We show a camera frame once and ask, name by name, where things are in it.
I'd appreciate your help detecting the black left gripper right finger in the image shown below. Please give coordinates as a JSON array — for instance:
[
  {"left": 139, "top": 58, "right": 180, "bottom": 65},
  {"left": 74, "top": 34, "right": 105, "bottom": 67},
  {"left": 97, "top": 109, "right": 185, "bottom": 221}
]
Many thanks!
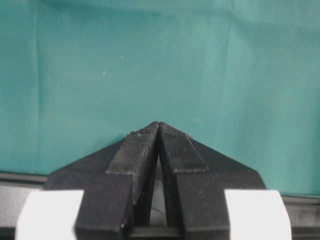
[{"left": 158, "top": 122, "right": 265, "bottom": 240}]

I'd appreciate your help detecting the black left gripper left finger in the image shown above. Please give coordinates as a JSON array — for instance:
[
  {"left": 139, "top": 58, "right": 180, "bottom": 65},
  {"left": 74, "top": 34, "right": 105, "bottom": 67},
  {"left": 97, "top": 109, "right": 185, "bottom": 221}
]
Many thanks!
[{"left": 43, "top": 122, "right": 159, "bottom": 240}]

